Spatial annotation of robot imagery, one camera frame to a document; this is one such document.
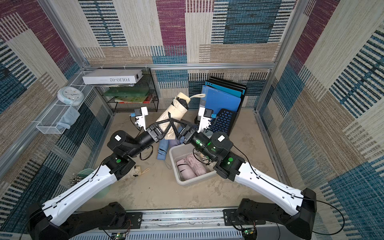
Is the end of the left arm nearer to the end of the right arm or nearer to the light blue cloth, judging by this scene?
the end of the right arm

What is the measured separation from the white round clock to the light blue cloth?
3 cm

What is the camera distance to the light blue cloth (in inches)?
25.9

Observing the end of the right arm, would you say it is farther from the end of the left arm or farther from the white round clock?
the white round clock

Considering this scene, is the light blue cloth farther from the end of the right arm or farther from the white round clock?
the end of the right arm

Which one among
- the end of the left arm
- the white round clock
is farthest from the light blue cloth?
the end of the left arm

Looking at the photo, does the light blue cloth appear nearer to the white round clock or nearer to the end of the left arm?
the white round clock

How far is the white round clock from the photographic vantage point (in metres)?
0.74
